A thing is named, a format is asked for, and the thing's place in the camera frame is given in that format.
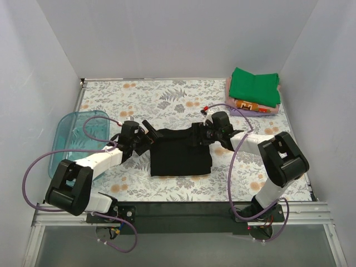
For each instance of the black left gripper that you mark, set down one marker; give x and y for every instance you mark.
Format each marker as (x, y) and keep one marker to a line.
(145, 136)

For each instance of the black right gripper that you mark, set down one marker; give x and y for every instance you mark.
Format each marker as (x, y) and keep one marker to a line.
(200, 133)

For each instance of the black t-shirt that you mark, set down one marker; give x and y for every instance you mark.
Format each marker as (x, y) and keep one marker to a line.
(174, 155)

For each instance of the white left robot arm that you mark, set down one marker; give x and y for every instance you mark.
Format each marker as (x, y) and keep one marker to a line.
(70, 188)

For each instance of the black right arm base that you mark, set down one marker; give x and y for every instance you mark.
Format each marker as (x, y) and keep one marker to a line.
(273, 215)

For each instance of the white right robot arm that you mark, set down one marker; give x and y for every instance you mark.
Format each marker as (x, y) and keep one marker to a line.
(282, 158)

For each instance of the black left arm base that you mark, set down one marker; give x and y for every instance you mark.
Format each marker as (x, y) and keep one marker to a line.
(125, 212)

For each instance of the lavender folded t-shirt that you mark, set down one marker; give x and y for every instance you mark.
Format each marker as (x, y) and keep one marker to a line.
(241, 112)

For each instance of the teal plastic bin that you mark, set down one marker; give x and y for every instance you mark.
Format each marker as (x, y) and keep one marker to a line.
(70, 135)

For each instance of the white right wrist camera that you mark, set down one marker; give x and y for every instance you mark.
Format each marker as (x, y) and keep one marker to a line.
(207, 114)

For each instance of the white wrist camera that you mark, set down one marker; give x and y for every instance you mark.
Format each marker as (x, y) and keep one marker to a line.
(111, 149)
(207, 114)

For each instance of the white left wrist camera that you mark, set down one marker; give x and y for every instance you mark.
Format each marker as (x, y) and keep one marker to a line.
(111, 149)

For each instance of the aluminium frame rail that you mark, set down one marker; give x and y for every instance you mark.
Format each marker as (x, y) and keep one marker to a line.
(186, 234)

